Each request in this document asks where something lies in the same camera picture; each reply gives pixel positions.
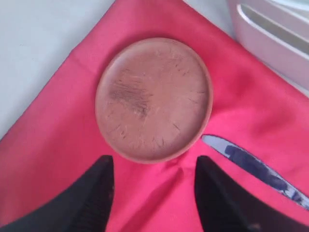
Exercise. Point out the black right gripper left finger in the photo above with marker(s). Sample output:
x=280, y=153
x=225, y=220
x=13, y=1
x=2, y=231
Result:
x=85, y=206

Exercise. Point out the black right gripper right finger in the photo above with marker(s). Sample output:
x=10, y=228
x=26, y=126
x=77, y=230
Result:
x=224, y=206

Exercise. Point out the brown wooden plate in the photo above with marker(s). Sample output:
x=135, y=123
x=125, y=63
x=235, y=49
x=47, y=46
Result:
x=154, y=100

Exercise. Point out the cream plastic tub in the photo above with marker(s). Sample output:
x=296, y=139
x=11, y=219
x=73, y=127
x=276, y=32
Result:
x=277, y=32

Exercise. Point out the stainless steel table knife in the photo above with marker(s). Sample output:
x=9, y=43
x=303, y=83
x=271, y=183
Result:
x=254, y=166

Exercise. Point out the red tablecloth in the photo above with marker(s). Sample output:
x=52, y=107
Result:
x=57, y=138

